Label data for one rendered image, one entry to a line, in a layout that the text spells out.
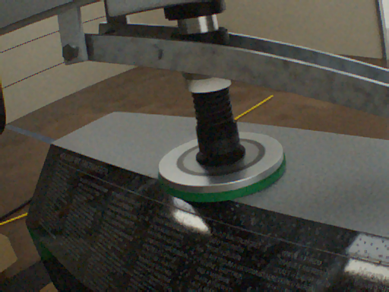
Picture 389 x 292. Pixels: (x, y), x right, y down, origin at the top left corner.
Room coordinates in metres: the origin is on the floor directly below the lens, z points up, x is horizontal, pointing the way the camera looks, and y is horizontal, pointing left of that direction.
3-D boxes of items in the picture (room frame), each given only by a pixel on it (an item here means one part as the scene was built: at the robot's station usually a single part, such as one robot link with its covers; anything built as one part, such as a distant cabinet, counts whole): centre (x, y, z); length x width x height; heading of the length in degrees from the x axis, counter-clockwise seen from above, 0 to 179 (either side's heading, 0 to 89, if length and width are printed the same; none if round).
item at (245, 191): (0.70, -0.04, 0.84); 0.22 x 0.22 x 0.04
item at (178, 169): (0.70, -0.04, 0.84); 0.21 x 0.21 x 0.01
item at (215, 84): (0.70, -0.04, 0.99); 0.07 x 0.07 x 0.04
